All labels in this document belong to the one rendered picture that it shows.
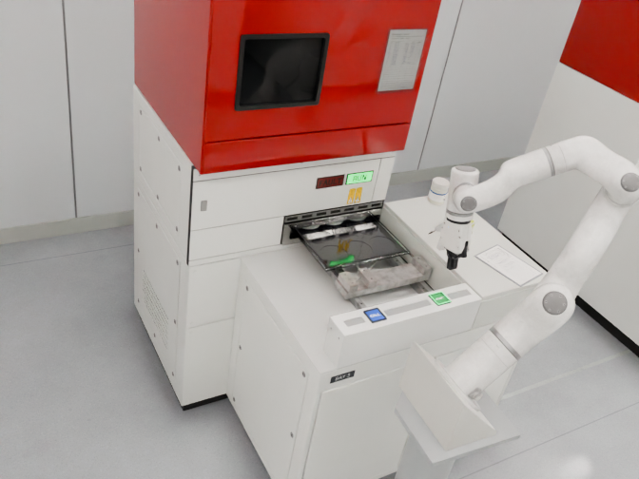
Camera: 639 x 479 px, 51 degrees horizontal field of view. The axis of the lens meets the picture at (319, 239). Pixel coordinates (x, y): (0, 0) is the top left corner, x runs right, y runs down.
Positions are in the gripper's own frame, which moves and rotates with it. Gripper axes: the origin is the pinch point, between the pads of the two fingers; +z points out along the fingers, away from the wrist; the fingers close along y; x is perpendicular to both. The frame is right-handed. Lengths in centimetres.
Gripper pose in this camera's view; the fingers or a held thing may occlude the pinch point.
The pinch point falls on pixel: (452, 262)
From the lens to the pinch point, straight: 218.7
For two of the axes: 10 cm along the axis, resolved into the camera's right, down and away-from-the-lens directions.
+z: -0.5, 9.1, 4.0
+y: 4.9, 3.7, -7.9
